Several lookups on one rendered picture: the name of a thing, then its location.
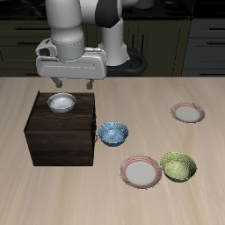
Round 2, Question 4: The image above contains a blue patterned bowl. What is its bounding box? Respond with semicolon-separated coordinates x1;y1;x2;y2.
97;121;130;148

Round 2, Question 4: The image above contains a green bowl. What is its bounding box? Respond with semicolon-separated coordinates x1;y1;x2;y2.
159;151;198;183

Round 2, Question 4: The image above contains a white bowl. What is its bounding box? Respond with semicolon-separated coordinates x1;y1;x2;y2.
47;92;76;114

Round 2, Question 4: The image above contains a red rimmed white plate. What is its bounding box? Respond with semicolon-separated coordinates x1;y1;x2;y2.
120;155;163;190
170;101;206;124

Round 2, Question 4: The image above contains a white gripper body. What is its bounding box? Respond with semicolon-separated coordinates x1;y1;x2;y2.
35;47;108;81

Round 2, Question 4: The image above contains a dark wooden cabinet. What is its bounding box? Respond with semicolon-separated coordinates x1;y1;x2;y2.
24;90;98;167

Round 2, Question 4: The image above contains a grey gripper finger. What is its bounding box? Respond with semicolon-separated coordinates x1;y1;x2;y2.
85;78;95;91
50;76;63;89

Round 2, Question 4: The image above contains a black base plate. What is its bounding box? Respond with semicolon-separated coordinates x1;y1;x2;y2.
105;47;148;77

